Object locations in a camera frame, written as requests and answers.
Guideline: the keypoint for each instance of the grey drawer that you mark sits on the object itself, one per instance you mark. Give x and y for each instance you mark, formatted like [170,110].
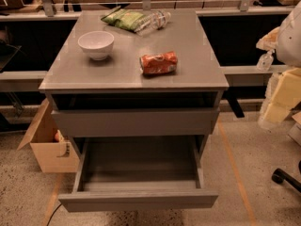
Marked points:
[138,173]
[136,122]

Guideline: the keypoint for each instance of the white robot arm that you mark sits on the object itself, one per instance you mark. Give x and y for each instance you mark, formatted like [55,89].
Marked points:
[289,39]

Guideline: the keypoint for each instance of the grey top drawer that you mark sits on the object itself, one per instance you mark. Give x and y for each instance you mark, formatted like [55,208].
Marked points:
[136,122]

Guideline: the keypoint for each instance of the grey drawer cabinet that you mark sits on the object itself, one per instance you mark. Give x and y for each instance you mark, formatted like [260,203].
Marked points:
[76,82]

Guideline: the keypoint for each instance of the crushed orange soda can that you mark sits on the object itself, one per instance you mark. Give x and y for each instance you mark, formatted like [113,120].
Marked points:
[158,64]

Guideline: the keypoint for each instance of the white bowl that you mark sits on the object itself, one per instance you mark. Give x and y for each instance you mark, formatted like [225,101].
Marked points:
[97,44]

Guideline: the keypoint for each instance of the clear plastic water bottle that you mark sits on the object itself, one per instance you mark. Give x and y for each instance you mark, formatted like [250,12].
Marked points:
[152,22]

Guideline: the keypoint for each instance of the green chip bag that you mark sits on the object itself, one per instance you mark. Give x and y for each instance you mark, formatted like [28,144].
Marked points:
[123,18]

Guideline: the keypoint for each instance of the cardboard box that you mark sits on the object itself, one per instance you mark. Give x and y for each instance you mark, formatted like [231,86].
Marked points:
[53,153]

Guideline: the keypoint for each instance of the hand sanitizer pump bottle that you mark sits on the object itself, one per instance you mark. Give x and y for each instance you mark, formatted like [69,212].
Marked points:
[265,61]

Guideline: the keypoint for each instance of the yellow foam blocks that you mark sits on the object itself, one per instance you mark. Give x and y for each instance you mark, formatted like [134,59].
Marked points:
[283,93]

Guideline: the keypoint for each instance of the black office chair base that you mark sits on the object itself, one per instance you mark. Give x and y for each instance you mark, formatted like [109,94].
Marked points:
[279,176]

